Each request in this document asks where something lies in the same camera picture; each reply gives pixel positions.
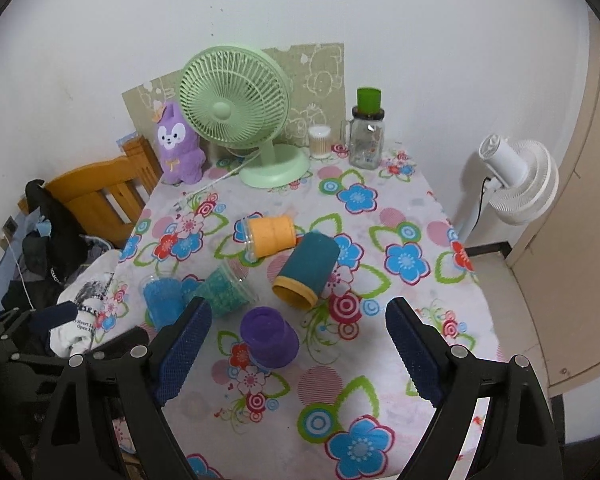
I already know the purple plush toy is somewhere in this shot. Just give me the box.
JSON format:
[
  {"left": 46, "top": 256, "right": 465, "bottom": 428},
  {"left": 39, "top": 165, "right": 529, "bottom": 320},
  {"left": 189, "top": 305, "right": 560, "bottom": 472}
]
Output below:
[{"left": 156, "top": 101, "right": 206, "bottom": 185}]

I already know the floral tablecloth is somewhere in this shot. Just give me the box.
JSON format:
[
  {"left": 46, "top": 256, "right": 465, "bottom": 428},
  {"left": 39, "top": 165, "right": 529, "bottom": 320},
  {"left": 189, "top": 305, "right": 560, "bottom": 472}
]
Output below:
[{"left": 94, "top": 146, "right": 498, "bottom": 479}]

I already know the green desk fan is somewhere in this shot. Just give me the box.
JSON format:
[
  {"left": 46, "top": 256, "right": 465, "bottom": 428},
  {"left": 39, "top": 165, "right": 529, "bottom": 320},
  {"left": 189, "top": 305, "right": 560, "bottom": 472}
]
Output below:
[{"left": 178, "top": 46, "right": 310, "bottom": 188}]

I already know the orange plastic cup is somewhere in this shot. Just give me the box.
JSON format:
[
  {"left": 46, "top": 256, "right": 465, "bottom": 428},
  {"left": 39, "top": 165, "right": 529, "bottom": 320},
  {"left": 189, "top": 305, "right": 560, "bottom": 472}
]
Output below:
[{"left": 242, "top": 216, "right": 297, "bottom": 259}]

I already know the cotton swab container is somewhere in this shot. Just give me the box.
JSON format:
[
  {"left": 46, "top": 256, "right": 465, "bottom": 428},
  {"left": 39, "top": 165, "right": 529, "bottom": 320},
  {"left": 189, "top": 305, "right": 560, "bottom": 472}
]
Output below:
[{"left": 308, "top": 125, "right": 332, "bottom": 159}]

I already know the dark clothes pile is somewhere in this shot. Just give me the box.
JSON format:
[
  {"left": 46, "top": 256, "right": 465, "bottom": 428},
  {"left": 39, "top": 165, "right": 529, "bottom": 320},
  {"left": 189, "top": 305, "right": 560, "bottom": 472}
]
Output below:
[{"left": 0, "top": 179, "right": 114, "bottom": 313}]

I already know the blue plastic cup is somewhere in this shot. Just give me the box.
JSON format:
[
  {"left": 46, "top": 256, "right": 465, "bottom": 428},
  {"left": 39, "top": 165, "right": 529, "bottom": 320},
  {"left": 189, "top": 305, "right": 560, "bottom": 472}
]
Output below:
[{"left": 140, "top": 274, "right": 185, "bottom": 330}]

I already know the white printed cloth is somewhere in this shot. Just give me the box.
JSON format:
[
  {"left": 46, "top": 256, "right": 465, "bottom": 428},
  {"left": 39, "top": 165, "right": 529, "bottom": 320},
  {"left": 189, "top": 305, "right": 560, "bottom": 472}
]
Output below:
[{"left": 50, "top": 249, "right": 120, "bottom": 358}]

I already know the teal green plastic cup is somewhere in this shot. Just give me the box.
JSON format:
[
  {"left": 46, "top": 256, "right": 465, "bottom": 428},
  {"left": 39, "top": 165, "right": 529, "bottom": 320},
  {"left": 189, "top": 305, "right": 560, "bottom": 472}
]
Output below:
[{"left": 194, "top": 260, "right": 258, "bottom": 318}]

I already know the white fan power cable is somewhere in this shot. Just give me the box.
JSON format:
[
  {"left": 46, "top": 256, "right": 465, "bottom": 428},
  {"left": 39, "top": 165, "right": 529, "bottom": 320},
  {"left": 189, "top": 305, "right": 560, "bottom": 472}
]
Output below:
[{"left": 179, "top": 156, "right": 259, "bottom": 201}]

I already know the purple plastic cup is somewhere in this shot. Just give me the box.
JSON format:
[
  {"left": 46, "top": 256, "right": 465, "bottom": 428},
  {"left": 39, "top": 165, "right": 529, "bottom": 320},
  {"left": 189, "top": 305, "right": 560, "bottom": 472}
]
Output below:
[{"left": 240, "top": 307, "right": 300, "bottom": 370}]

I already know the orange wooden chair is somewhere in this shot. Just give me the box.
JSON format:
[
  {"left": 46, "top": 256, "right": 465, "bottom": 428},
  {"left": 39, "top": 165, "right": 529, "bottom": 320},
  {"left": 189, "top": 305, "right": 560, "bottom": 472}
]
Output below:
[{"left": 18, "top": 136, "right": 162, "bottom": 247}]

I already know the beige patterned board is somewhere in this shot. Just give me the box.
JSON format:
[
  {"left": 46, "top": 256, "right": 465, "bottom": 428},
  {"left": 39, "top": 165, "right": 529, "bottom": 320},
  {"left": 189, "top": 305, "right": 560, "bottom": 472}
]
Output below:
[{"left": 122, "top": 42, "right": 347, "bottom": 146}]

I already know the white standing fan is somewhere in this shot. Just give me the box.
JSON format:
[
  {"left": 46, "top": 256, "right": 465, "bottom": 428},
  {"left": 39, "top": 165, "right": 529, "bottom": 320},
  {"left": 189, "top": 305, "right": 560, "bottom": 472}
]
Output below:
[{"left": 457, "top": 134, "right": 559, "bottom": 242}]

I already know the green jar lid cup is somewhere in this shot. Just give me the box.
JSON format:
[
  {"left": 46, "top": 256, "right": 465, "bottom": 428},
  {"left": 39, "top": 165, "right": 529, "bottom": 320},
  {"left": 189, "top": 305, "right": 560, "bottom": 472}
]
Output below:
[{"left": 356, "top": 87, "right": 381, "bottom": 116}]

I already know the dark teal yellow-rimmed cup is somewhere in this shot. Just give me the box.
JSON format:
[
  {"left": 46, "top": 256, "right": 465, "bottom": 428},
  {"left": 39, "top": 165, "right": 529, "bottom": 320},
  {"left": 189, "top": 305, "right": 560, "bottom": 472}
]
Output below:
[{"left": 272, "top": 232, "right": 340, "bottom": 310}]

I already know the glass mason jar mug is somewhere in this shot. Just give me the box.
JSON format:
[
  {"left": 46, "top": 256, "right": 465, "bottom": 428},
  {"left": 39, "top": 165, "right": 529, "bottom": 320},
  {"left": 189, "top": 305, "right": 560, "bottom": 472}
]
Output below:
[{"left": 340, "top": 106, "right": 385, "bottom": 170}]

